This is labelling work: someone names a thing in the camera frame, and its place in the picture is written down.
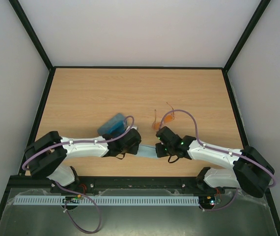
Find blue transparent glasses case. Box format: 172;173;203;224
108;120;126;136

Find light blue slotted cable duct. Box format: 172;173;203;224
13;195;199;206

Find orange sunglasses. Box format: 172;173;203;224
151;109;175;131

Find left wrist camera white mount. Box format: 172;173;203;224
126;125;138;130

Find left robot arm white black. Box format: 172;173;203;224
22;128;141;187

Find green glasses case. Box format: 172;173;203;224
97;113;125;136

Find black metal frame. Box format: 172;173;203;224
0;0;280;236

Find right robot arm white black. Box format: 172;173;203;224
156;127;275;198

